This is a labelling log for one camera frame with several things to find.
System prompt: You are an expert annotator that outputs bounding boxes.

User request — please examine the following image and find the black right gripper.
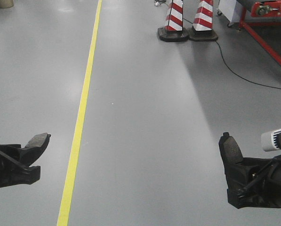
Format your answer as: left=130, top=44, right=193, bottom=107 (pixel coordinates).
left=225, top=155, right=281, bottom=209

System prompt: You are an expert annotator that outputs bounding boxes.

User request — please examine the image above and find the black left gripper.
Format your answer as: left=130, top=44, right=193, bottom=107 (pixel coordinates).
left=0, top=144, right=44, bottom=188

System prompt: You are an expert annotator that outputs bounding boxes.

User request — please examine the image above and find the brake pad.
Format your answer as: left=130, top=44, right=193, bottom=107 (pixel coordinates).
left=25, top=133, right=51, bottom=151
left=218, top=132, right=244, bottom=191

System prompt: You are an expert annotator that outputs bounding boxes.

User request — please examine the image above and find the striped traffic cone right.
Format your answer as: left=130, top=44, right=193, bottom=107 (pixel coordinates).
left=189, top=0, right=218, bottom=41

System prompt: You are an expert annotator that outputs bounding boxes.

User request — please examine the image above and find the striped traffic cone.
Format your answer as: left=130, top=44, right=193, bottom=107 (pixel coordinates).
left=157, top=0, right=189, bottom=42
left=189, top=0, right=218, bottom=41

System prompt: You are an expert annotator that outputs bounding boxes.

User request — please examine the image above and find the striped traffic cone left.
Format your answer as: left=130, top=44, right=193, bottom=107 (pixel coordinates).
left=157, top=0, right=189, bottom=42

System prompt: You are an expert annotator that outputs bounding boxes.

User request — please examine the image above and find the white panel cart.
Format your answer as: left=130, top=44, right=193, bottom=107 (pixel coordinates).
left=217, top=0, right=243, bottom=28

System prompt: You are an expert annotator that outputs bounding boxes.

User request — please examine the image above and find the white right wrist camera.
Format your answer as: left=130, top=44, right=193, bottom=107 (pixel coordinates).
left=261, top=129, right=281, bottom=152

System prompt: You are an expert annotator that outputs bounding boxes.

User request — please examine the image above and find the black floor cable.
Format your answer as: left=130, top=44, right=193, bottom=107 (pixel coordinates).
left=154, top=0, right=281, bottom=91

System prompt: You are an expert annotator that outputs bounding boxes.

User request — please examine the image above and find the red conveyor frame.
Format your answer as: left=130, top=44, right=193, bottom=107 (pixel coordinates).
left=239, top=0, right=281, bottom=78

